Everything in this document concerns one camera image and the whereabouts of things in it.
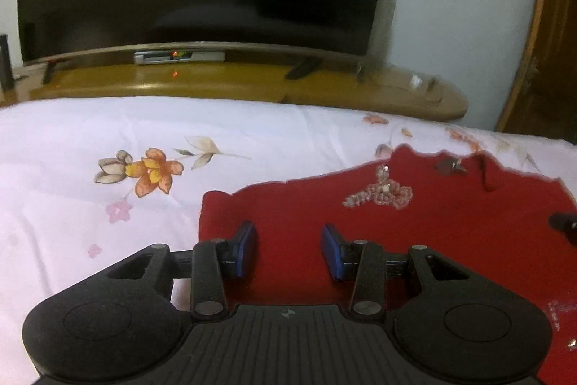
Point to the small white plug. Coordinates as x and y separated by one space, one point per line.
415 82

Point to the wooden television stand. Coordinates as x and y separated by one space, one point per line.
225 85

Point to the white floral bedsheet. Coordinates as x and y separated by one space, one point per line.
67 186

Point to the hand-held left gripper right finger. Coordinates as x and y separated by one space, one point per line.
330 252

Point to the black cylindrical speaker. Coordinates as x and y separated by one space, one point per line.
5 64

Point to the brown wooden door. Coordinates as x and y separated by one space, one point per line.
547 51

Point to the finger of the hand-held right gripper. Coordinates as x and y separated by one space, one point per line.
563 222

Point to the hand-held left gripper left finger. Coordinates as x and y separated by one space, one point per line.
247 247

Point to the red embroidered small garment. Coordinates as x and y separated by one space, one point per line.
450 240

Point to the grey set-top box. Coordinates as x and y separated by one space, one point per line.
180 56

